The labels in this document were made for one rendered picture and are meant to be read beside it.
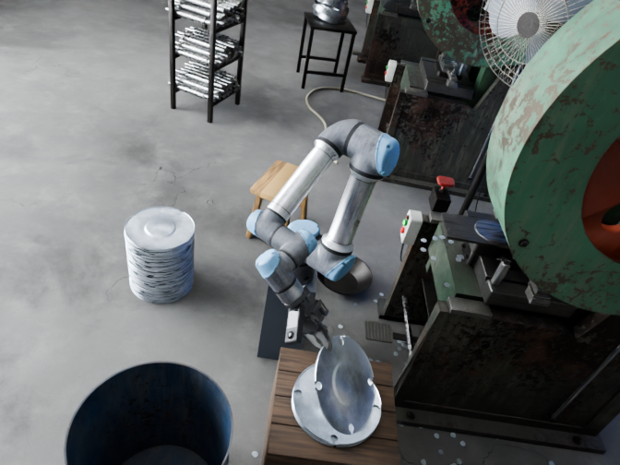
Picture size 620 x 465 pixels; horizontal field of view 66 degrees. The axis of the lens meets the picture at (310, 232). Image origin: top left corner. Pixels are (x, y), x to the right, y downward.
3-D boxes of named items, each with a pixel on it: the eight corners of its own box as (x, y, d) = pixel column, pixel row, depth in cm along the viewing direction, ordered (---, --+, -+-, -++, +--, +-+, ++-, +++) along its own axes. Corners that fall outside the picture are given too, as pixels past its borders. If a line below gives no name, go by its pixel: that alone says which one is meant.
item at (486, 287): (483, 304, 158) (491, 292, 154) (459, 220, 193) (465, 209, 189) (570, 317, 160) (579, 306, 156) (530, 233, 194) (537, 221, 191)
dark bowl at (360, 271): (310, 298, 235) (313, 288, 230) (314, 257, 258) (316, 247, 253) (370, 307, 236) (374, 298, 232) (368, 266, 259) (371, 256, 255)
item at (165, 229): (165, 260, 192) (165, 258, 192) (109, 232, 199) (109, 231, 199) (208, 224, 214) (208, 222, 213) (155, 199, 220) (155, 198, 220)
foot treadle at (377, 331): (363, 345, 204) (365, 338, 200) (362, 327, 211) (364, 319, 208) (494, 365, 207) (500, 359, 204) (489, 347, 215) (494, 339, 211)
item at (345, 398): (378, 428, 151) (381, 428, 151) (319, 441, 131) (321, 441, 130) (366, 337, 161) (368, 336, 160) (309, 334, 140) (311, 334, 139)
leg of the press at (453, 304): (385, 423, 190) (470, 260, 133) (383, 397, 199) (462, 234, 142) (602, 455, 195) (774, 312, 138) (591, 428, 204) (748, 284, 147)
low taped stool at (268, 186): (283, 254, 257) (292, 204, 235) (244, 238, 261) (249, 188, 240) (307, 220, 282) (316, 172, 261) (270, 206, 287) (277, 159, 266)
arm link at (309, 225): (295, 238, 183) (301, 210, 174) (323, 256, 177) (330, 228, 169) (275, 252, 175) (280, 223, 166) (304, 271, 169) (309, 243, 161)
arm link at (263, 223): (334, 101, 150) (238, 221, 141) (363, 114, 146) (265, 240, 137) (339, 122, 160) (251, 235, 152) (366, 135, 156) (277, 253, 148)
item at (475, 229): (435, 263, 169) (447, 234, 160) (429, 238, 180) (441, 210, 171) (502, 275, 170) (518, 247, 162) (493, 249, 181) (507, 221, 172)
